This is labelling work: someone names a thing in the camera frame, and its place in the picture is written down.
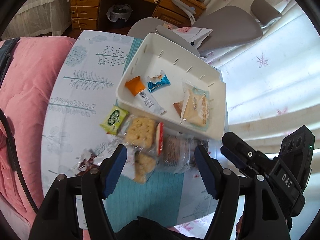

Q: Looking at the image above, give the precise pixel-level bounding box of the red white striped snack packet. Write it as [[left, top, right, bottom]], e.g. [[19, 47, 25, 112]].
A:
[[155, 122, 164, 157]]

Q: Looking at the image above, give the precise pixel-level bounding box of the white lace covered furniture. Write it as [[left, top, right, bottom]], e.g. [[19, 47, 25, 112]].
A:
[[1, 0, 71, 40]]

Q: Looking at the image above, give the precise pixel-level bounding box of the red brown candy packet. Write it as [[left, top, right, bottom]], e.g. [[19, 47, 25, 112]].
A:
[[71, 149, 98, 176]]

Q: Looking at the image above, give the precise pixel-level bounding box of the clear rice cracker packet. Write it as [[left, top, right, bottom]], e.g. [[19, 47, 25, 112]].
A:
[[119, 115, 160, 184]]

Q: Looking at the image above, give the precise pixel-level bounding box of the large cracker pack blue wrapper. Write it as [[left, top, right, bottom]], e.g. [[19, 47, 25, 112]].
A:
[[173, 80, 209, 131]]

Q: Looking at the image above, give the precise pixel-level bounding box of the dark chocolate biscuit packet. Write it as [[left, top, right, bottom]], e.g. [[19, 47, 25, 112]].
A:
[[157, 135, 209, 174]]

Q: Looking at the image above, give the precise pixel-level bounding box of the blue small candy packet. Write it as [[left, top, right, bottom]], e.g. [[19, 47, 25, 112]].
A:
[[146, 70, 171, 93]]

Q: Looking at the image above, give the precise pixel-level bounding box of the orange and white snack bar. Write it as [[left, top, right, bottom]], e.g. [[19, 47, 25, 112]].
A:
[[125, 76, 166, 115]]

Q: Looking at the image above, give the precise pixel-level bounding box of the white plastic storage bin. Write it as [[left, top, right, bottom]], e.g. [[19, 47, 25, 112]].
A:
[[116, 33, 227, 140]]

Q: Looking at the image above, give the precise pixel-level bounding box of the white floral curtain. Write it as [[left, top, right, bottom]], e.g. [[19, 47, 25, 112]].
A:
[[199, 0, 320, 238]]

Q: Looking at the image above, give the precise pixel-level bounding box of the wooden desk with drawers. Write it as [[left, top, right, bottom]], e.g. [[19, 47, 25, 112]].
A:
[[65, 0, 206, 38]]

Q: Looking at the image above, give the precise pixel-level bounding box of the pink quilted blanket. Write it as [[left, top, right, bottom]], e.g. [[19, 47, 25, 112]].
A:
[[1, 36, 75, 239]]

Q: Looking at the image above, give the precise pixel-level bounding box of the green snack packet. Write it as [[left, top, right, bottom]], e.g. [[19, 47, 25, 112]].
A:
[[99, 105, 129, 135]]

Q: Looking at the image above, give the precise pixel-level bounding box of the grey office chair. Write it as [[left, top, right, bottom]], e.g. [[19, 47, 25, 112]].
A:
[[128, 0, 282, 57]]

